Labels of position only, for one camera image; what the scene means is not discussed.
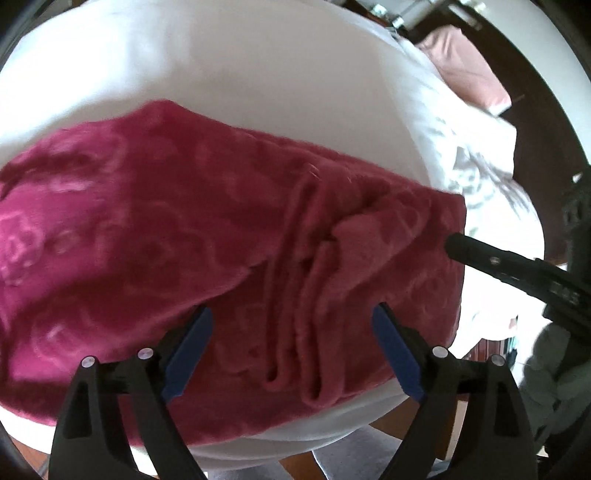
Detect magenta fleece pants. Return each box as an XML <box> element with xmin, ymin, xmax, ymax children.
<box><xmin>1</xmin><ymin>101</ymin><xmax>466</xmax><ymax>445</ymax></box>

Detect grey sleeve forearm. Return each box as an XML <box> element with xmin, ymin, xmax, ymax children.
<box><xmin>519</xmin><ymin>324</ymin><xmax>590</xmax><ymax>450</ymax></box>

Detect dark wooden headboard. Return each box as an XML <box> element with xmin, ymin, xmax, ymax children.
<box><xmin>443</xmin><ymin>4</ymin><xmax>591</xmax><ymax>264</ymax></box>

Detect grey trouser leg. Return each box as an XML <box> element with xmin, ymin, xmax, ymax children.
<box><xmin>207</xmin><ymin>426</ymin><xmax>402</xmax><ymax>479</ymax></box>

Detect pink pillow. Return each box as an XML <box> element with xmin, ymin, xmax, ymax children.
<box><xmin>417</xmin><ymin>25</ymin><xmax>512</xmax><ymax>116</ymax></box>

